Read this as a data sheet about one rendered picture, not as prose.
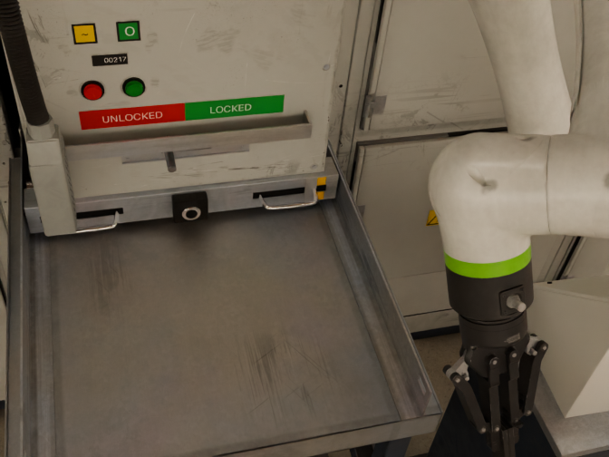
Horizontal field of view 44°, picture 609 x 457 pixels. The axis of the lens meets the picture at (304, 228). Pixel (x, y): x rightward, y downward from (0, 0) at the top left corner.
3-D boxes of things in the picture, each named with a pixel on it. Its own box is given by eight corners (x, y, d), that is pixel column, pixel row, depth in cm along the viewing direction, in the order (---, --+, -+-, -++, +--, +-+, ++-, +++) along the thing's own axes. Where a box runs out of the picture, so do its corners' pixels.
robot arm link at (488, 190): (436, 120, 84) (410, 156, 75) (555, 114, 79) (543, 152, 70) (448, 233, 89) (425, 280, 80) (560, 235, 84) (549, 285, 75)
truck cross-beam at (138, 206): (335, 198, 141) (339, 174, 136) (30, 234, 129) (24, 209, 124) (328, 179, 144) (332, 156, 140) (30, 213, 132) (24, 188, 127)
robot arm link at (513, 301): (497, 228, 89) (426, 250, 86) (558, 267, 78) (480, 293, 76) (500, 273, 91) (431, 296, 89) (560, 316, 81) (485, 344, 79)
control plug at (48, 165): (77, 234, 118) (61, 147, 105) (44, 238, 116) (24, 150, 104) (75, 199, 123) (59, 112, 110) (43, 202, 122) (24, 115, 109)
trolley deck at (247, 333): (435, 432, 117) (443, 412, 113) (12, 515, 103) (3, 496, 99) (321, 150, 162) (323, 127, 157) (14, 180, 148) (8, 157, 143)
